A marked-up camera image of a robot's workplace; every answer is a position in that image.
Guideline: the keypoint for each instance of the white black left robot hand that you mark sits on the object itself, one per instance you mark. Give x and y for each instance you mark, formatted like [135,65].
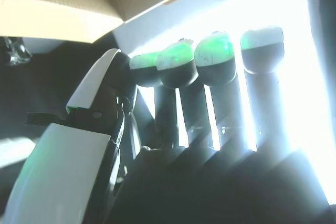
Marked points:
[199,182]

